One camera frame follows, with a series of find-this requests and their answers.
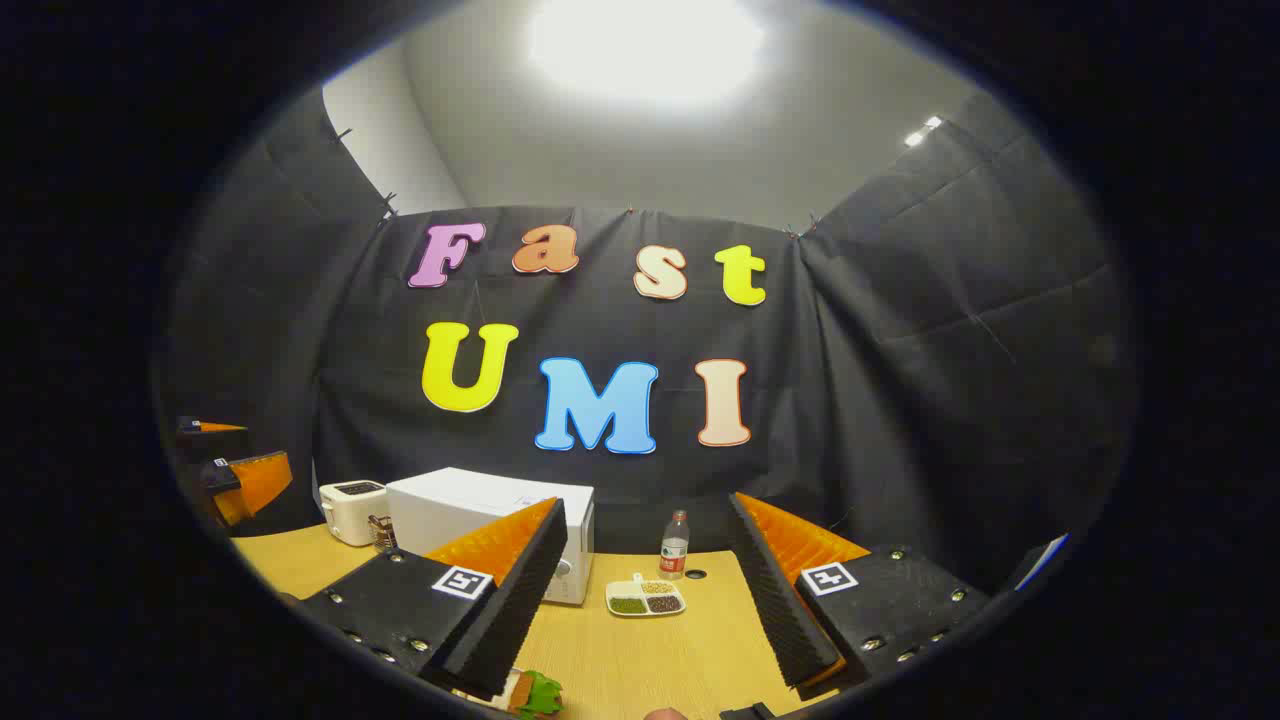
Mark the white divided plate of beans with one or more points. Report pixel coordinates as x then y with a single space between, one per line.
645 600

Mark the small ceiling light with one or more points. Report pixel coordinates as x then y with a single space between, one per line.
920 132

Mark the black backdrop cloth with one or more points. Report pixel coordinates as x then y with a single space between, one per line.
900 400

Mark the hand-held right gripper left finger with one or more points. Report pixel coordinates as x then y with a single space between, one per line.
520 610

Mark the large ceiling light panel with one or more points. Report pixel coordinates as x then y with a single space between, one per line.
645 50

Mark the white microwave oven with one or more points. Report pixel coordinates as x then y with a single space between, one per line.
470 510

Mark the sandwich with green lettuce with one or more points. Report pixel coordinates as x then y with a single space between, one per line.
535 692

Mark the clear plastic water bottle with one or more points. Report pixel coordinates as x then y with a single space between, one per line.
674 548

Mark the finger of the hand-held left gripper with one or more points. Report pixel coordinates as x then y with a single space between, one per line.
205 430
255 485

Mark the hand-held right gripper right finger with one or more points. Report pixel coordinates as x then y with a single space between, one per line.
775 600

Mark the white toaster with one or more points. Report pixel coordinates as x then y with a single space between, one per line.
350 510

